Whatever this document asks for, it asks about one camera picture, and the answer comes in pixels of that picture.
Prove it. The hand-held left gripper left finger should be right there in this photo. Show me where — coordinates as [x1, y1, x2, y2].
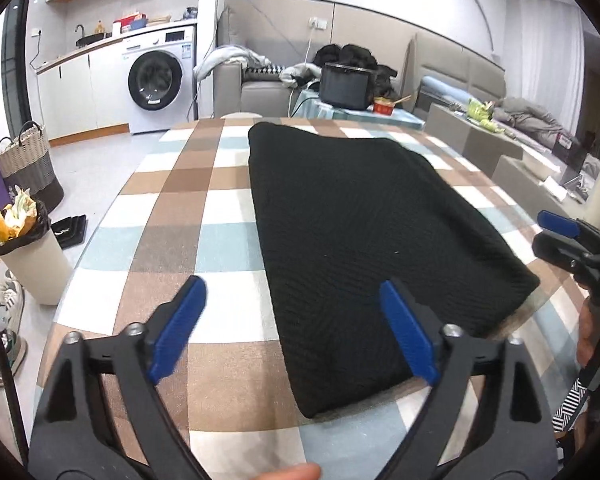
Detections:
[27, 275, 208, 480]

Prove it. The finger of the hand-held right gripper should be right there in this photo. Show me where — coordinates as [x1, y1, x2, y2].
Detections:
[531, 232, 600, 276]
[536, 210, 600, 246]

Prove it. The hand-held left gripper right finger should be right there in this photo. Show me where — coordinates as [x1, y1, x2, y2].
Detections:
[375, 279, 556, 480]

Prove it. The black knit sweater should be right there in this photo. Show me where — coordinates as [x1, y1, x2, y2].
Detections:
[247, 121, 541, 420]

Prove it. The pile of black clothes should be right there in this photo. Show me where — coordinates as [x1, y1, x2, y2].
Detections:
[312, 44, 398, 103]

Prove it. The person's right hand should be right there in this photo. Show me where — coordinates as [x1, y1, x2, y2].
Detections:
[576, 300, 600, 368]

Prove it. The person's left hand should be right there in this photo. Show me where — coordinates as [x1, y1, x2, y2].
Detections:
[252, 462, 323, 480]

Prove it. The white folded cloth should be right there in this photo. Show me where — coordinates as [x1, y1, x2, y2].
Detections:
[540, 175, 588, 206]

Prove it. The grey upholstered ottoman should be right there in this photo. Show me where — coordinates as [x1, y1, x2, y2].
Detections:
[425, 104, 526, 176]
[492, 155, 591, 216]

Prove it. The checked plaid blanket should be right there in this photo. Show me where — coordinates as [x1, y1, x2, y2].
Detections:
[35, 116, 596, 480]

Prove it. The grey duvet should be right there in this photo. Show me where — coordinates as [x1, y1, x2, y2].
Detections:
[495, 96, 576, 151]

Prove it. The green toy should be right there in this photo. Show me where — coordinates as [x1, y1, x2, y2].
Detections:
[467, 99, 498, 128]

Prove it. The black flat bag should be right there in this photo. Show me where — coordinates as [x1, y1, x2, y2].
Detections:
[50, 214, 88, 250]

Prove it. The beige trash bin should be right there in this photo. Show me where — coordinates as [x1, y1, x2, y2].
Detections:
[0, 200, 73, 307]

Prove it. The white curtain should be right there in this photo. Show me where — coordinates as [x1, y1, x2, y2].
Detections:
[507, 0, 586, 106]

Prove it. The blue bolster pillow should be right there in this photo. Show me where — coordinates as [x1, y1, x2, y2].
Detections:
[420, 76, 471, 111]

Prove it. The grey upholstered headboard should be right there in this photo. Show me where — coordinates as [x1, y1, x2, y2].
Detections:
[410, 32, 506, 111]

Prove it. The pile of crumpled wrappers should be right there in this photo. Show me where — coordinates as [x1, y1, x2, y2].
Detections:
[0, 185, 38, 246]

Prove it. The woven laundry basket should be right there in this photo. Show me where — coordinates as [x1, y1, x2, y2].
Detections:
[0, 121, 65, 213]

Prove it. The teal covered side table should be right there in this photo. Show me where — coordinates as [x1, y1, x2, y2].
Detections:
[292, 90, 426, 131]

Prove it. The grey sofa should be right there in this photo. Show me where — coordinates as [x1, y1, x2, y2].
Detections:
[212, 5, 321, 118]

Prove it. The white washing machine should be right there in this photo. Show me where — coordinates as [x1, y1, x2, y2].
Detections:
[121, 25, 198, 136]

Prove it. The white kitchen base cabinet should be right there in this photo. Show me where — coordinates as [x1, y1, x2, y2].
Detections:
[36, 47, 131, 142]

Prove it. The houndstooth pillow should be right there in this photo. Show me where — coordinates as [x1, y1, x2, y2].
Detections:
[242, 65, 286, 81]

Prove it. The light grey garment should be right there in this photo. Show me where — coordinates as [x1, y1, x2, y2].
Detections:
[194, 45, 276, 81]

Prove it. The white grey garment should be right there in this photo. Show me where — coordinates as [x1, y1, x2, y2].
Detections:
[279, 62, 326, 86]

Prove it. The dark glass door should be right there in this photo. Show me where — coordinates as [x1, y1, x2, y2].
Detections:
[2, 0, 43, 141]

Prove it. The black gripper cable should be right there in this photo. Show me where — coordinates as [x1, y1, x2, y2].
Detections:
[0, 302, 28, 466]

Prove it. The thin blue cable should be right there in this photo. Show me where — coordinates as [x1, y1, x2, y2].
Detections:
[219, 0, 313, 71]

